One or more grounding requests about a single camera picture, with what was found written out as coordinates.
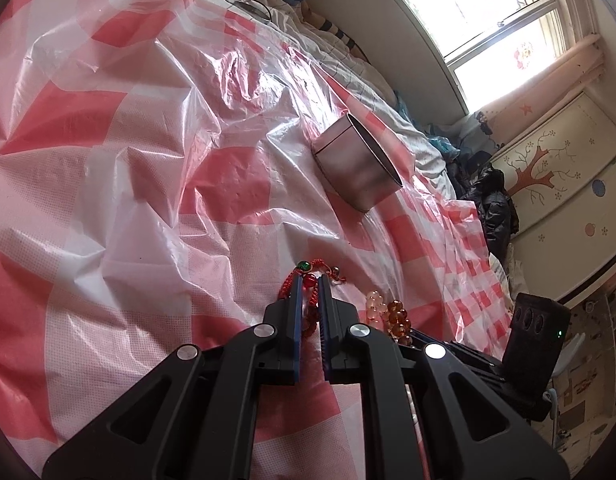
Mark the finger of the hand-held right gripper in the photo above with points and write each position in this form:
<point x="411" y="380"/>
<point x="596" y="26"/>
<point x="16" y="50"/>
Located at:
<point x="480" y="360"/>

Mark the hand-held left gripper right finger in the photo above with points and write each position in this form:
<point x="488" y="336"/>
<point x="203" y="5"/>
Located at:
<point x="324" y="327"/>

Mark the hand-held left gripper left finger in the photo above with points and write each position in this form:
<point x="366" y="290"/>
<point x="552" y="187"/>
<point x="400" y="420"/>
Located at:
<point x="299" y="325"/>

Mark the round metal tin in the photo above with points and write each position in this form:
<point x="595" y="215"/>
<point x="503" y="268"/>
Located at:
<point x="353" y="160"/>

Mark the cluttered shelf unit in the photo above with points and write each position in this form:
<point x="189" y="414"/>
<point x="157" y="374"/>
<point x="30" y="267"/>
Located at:
<point x="593" y="360"/>

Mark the tree-painted wardrobe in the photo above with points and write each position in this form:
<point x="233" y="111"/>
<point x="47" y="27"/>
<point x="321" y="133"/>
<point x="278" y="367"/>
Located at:
<point x="563" y="210"/>

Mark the black jacket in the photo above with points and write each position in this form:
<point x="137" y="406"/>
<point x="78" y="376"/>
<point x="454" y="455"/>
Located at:
<point x="495" y="200"/>

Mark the blue cloth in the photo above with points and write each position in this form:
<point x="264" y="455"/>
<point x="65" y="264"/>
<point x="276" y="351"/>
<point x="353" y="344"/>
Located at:
<point x="440" y="142"/>

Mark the pink curtain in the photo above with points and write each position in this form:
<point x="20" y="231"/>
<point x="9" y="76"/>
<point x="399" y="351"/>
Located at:
<point x="538" y="85"/>

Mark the red white checkered plastic sheet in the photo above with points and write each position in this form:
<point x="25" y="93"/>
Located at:
<point x="112" y="135"/>

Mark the striped pillow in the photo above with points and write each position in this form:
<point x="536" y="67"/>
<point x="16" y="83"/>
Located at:
<point x="338" y="30"/>

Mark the round dark disc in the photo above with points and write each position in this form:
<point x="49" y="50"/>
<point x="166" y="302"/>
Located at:
<point x="253" y="7"/>

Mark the window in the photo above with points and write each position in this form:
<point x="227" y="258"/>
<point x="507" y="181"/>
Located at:
<point x="468" y="5"/>

